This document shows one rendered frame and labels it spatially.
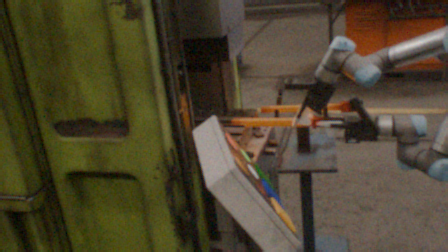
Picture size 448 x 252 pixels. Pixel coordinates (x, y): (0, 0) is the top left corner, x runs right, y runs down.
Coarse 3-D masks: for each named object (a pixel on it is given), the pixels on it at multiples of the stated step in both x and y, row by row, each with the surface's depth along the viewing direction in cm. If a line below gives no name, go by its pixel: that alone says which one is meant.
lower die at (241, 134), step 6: (198, 126) 188; (228, 126) 184; (234, 126) 184; (240, 126) 183; (234, 132) 179; (240, 132) 178; (246, 132) 185; (234, 138) 177; (240, 138) 176; (246, 138) 185; (240, 144) 176; (246, 144) 185
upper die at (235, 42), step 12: (240, 24) 175; (228, 36) 161; (240, 36) 175; (192, 48) 165; (204, 48) 164; (216, 48) 163; (228, 48) 162; (240, 48) 176; (192, 60) 167; (204, 60) 166; (216, 60) 165; (228, 60) 163
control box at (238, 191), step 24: (216, 120) 135; (216, 144) 122; (216, 168) 113; (240, 168) 112; (216, 192) 109; (240, 192) 110; (240, 216) 113; (264, 216) 114; (264, 240) 116; (288, 240) 117
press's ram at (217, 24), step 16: (176, 0) 155; (192, 0) 153; (208, 0) 152; (224, 0) 156; (240, 0) 175; (192, 16) 155; (208, 16) 154; (224, 16) 157; (240, 16) 176; (192, 32) 158; (208, 32) 156; (224, 32) 157
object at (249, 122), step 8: (232, 120) 185; (240, 120) 184; (248, 120) 183; (256, 120) 182; (264, 120) 181; (272, 120) 180; (280, 120) 179; (288, 120) 179; (312, 120) 175; (320, 120) 175; (328, 120) 174; (336, 120) 173; (312, 128) 176
